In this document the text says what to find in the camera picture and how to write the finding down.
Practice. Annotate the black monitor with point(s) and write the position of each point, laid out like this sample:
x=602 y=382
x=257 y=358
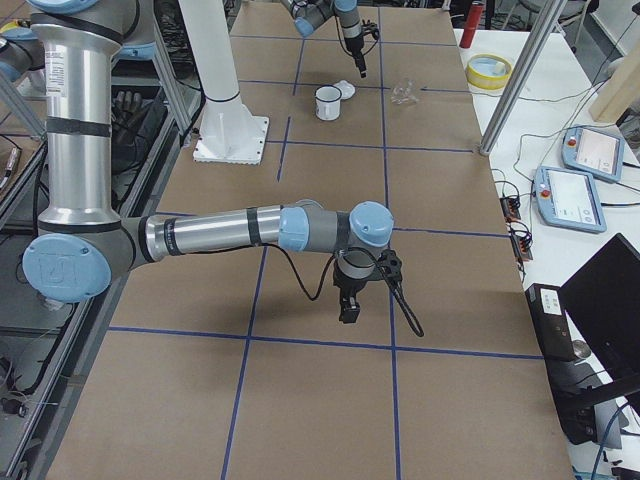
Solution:
x=602 y=300

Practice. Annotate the wooden beam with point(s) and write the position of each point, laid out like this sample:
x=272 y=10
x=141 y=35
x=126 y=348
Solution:
x=621 y=89

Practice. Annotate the far teach pendant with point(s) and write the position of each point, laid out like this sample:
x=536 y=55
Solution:
x=593 y=151

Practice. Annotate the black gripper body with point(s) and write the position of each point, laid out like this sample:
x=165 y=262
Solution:
x=353 y=44
x=347 y=286

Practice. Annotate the white enamel mug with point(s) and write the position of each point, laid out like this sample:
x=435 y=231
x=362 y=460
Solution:
x=328 y=102

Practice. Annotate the clear plastic funnel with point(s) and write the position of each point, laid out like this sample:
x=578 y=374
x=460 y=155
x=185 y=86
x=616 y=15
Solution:
x=403 y=93

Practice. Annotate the aluminium frame post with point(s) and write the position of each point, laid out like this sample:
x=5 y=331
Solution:
x=532 y=49

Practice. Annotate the yellow rimmed bowl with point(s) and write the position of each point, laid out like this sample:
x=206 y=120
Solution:
x=488 y=71

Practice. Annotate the aluminium side rack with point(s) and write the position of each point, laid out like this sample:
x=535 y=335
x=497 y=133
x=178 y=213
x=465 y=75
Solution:
x=83 y=248

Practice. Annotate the red cylindrical bottle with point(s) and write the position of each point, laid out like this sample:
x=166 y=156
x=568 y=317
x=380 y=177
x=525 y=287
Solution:
x=471 y=25

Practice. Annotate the teach pendant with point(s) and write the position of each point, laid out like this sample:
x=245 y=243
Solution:
x=568 y=199
x=593 y=151

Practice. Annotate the black computer tower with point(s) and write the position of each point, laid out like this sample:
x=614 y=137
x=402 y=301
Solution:
x=568 y=371

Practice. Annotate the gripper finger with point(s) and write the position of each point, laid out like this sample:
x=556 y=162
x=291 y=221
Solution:
x=353 y=310
x=364 y=67
x=344 y=309
x=358 y=60

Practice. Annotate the near teach pendant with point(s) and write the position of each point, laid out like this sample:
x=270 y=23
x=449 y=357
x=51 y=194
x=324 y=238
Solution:
x=568 y=199

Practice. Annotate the white ceramic lid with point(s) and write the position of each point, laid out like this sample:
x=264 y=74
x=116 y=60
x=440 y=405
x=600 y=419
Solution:
x=347 y=90

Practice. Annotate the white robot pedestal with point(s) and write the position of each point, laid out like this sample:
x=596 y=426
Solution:
x=228 y=131

